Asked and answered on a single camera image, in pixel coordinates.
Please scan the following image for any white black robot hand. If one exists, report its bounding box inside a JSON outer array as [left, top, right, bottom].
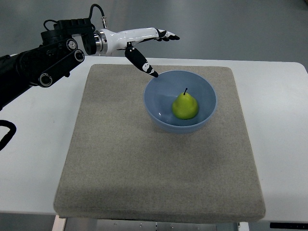
[[94, 27, 180, 77]]

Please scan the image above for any green pear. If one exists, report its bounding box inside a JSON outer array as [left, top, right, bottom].
[[171, 88, 199, 120]]

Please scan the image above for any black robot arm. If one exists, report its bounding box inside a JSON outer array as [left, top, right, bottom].
[[0, 18, 96, 108]]

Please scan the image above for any blue bowl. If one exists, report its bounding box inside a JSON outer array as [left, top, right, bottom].
[[143, 70, 218, 134]]

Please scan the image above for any grey fabric mat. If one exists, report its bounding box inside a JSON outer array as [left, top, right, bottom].
[[53, 64, 266, 223]]

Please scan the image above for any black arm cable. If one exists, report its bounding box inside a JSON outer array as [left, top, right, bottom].
[[88, 3, 109, 29]]

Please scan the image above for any white table frame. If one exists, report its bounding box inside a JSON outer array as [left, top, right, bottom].
[[52, 216, 250, 231]]

